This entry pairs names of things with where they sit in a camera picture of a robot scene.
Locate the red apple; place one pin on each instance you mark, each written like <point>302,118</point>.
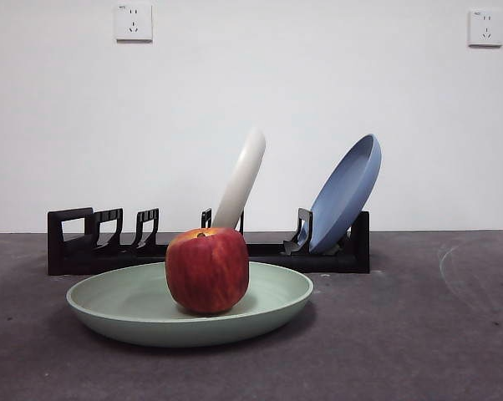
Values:
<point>207,271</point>

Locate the green plate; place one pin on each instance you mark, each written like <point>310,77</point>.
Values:
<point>122,317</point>

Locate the white plate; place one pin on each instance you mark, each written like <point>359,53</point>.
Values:
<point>243,184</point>

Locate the blue plate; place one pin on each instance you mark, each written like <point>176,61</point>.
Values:
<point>339,204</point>

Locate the black plate rack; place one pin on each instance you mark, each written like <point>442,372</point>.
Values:
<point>67,261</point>

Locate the white wall socket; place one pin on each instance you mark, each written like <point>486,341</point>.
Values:
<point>486,28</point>
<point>134,23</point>

